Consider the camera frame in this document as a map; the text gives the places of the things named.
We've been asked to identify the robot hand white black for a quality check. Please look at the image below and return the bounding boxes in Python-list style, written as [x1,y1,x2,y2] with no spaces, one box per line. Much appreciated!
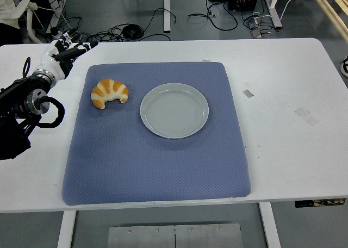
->
[37,28,99,82]

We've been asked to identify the croissant bread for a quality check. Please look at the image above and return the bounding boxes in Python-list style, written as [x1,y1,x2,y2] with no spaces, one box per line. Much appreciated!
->
[90,78,129,110]

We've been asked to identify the white office chair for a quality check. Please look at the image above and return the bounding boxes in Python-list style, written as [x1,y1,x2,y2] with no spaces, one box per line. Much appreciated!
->
[0,0,44,44]

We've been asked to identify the blue quilted mat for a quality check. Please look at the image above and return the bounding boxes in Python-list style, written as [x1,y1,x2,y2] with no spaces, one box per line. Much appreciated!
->
[61,61,252,207]

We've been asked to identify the grey round plate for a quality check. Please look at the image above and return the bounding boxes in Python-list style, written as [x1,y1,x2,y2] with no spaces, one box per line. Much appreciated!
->
[140,82,210,139]

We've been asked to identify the white table leg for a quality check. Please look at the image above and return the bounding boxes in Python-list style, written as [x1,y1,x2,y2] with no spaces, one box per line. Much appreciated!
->
[56,210,77,248]
[258,202,282,248]

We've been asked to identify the grey metal plate with screws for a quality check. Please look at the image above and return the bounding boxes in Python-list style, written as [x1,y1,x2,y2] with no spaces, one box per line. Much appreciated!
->
[107,223,244,248]

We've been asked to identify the grey power adapter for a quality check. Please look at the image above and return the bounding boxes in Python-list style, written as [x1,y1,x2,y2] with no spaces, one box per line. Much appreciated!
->
[245,16,264,30]

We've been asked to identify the white background table foot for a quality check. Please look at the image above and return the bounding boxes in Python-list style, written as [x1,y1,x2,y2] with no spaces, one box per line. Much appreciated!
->
[268,0,283,29]

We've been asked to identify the large clear tape piece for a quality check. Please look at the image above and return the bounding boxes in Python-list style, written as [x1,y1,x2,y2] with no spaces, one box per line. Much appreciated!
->
[294,107,319,127]

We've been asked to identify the dark box under table edge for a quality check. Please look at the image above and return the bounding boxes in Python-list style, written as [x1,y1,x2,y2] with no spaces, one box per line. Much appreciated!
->
[295,198,346,208]

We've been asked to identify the black coiled cable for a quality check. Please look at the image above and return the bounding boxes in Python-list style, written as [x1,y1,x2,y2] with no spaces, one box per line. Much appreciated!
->
[121,24,144,40]

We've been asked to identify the thin black looped cable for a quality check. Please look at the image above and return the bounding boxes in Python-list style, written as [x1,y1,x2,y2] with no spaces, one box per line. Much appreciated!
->
[143,8,178,40]

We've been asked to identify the white background table post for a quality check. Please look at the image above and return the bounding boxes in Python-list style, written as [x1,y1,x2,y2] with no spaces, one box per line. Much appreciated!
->
[163,0,171,33]

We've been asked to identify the white cable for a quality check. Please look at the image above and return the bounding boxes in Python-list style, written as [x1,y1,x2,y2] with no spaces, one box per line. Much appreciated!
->
[279,0,309,20]

